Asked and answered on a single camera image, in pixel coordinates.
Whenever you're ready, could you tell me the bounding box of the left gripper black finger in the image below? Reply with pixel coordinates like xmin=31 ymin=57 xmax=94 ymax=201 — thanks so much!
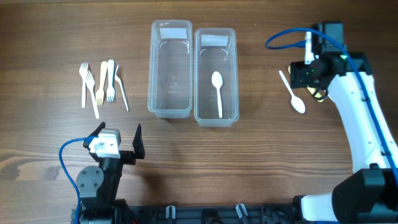
xmin=132 ymin=124 xmax=145 ymax=159
xmin=83 ymin=121 xmax=105 ymax=147

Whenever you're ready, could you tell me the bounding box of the white spoon bowl down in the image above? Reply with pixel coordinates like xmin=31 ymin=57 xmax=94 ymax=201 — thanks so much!
xmin=279 ymin=70 xmax=305 ymax=114

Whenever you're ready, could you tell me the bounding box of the clear plastic container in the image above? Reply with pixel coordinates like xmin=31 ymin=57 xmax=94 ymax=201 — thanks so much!
xmin=194 ymin=28 xmax=239 ymax=127
xmin=147 ymin=20 xmax=193 ymax=119

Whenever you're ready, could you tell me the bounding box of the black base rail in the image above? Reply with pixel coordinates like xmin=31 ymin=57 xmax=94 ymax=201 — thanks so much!
xmin=72 ymin=203 xmax=296 ymax=224

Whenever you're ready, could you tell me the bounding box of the pale blue plastic fork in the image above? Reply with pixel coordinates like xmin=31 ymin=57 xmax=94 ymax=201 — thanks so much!
xmin=106 ymin=60 xmax=116 ymax=102

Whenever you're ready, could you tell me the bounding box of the right clear plastic container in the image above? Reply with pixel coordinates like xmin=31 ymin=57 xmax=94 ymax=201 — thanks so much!
xmin=194 ymin=28 xmax=239 ymax=127

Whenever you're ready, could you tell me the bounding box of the thin white plastic fork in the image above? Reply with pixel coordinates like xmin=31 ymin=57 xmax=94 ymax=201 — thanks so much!
xmin=114 ymin=65 xmax=130 ymax=112

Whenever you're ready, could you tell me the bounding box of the left clear plastic container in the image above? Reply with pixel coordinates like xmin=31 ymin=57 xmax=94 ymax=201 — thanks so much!
xmin=147 ymin=20 xmax=193 ymax=119

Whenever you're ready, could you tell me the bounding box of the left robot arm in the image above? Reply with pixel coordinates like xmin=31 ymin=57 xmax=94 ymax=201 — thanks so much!
xmin=71 ymin=122 xmax=145 ymax=223

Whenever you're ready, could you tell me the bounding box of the left blue cable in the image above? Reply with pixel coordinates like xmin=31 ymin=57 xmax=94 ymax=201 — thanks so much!
xmin=58 ymin=136 xmax=98 ymax=224

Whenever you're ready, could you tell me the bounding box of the yellow plastic spoon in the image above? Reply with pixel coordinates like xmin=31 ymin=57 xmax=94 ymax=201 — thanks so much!
xmin=307 ymin=87 xmax=324 ymax=103

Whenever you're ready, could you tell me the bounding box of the leftmost white plastic fork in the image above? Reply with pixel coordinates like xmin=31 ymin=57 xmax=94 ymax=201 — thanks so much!
xmin=79 ymin=62 xmax=88 ymax=108

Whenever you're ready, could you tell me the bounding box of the yellow plastic fork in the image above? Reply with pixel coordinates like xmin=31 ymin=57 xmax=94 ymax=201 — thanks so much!
xmin=95 ymin=61 xmax=108 ymax=106

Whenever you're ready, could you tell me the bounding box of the white spoon bowl up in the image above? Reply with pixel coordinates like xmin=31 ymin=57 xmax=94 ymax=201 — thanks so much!
xmin=211 ymin=72 xmax=223 ymax=118

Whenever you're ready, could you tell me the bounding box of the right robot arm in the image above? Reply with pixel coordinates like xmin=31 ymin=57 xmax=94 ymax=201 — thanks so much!
xmin=290 ymin=22 xmax=397 ymax=223

